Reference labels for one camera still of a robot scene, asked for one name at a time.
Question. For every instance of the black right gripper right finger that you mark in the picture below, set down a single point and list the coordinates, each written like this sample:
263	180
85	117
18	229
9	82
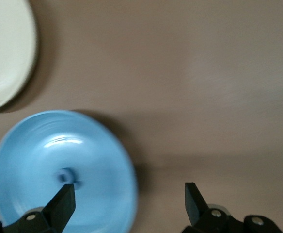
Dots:
197	213

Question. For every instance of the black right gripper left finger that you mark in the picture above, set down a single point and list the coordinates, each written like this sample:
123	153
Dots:
59	213

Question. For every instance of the blue plate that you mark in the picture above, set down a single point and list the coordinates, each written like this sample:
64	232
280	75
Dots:
95	150

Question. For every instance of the beige plate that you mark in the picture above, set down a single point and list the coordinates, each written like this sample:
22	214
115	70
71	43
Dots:
5	48

